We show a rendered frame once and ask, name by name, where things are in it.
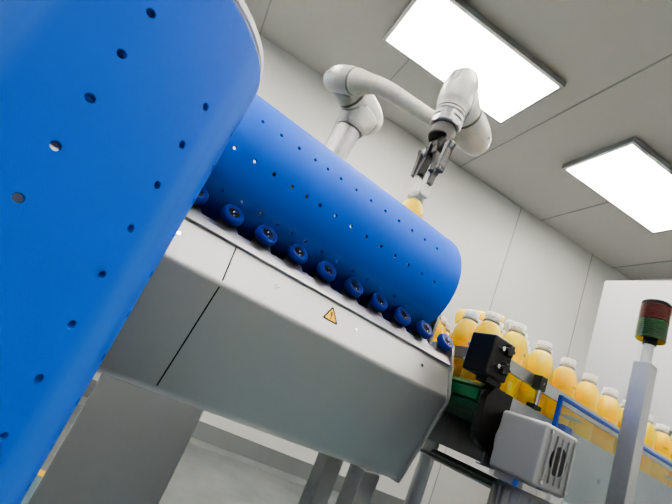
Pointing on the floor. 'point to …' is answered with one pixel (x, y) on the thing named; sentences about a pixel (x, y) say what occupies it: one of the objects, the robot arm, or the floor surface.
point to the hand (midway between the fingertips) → (420, 187)
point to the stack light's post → (632, 434)
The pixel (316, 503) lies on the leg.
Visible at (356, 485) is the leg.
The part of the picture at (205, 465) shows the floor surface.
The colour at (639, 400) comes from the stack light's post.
